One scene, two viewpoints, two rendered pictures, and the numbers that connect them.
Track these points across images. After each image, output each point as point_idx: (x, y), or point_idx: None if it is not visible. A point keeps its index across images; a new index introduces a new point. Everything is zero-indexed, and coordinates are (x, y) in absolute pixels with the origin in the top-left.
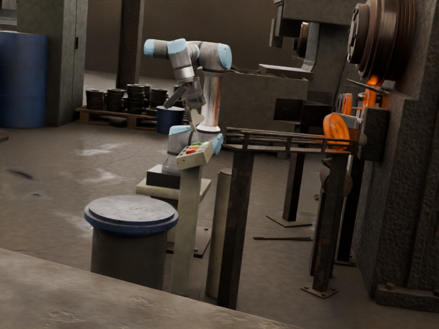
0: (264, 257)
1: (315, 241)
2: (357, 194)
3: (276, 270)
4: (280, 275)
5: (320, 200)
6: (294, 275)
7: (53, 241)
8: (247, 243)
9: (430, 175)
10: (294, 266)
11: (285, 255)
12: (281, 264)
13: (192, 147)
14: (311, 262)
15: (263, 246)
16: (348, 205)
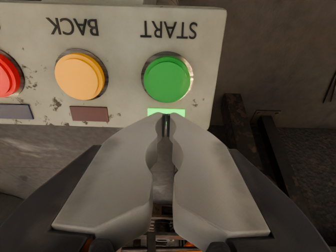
0: (275, 54)
1: (230, 119)
2: (277, 180)
3: (235, 65)
4: (222, 69)
5: (245, 157)
6: (223, 81)
7: None
8: (330, 33)
9: (184, 240)
10: (249, 82)
11: (280, 76)
12: (254, 70)
13: (57, 77)
14: (231, 101)
15: (315, 53)
16: (276, 165)
